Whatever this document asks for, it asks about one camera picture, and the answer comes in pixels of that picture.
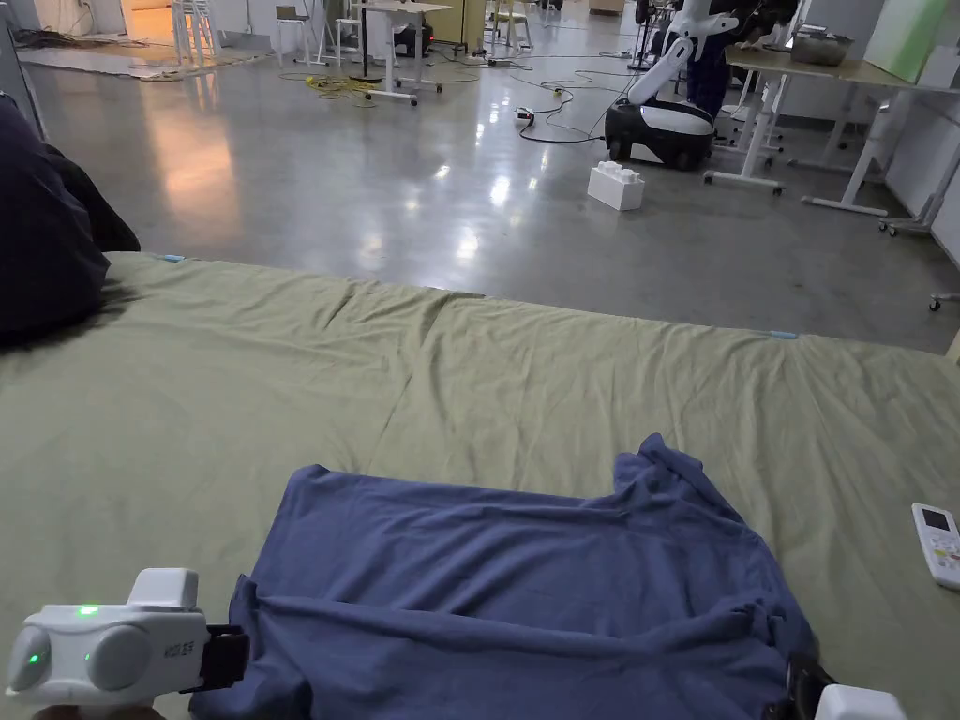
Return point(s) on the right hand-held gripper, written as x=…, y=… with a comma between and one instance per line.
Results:
x=862, y=705

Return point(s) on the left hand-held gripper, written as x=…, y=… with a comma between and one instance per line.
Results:
x=112, y=656

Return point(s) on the dark blue shirt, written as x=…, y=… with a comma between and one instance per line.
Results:
x=525, y=600

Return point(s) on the person's left hand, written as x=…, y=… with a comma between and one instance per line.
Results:
x=90, y=713

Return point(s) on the white remote control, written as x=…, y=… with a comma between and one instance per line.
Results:
x=939, y=544

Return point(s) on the blue sheet clip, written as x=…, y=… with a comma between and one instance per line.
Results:
x=169, y=259
x=784, y=334

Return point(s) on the bed with pale green sheet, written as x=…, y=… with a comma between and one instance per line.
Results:
x=375, y=375

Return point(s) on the white foam block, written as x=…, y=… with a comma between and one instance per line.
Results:
x=616, y=184

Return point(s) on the white and black robot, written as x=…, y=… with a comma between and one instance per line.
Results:
x=664, y=124

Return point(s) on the white power strip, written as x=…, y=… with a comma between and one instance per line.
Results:
x=524, y=115

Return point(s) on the white desk on wheels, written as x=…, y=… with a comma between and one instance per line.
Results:
x=394, y=45

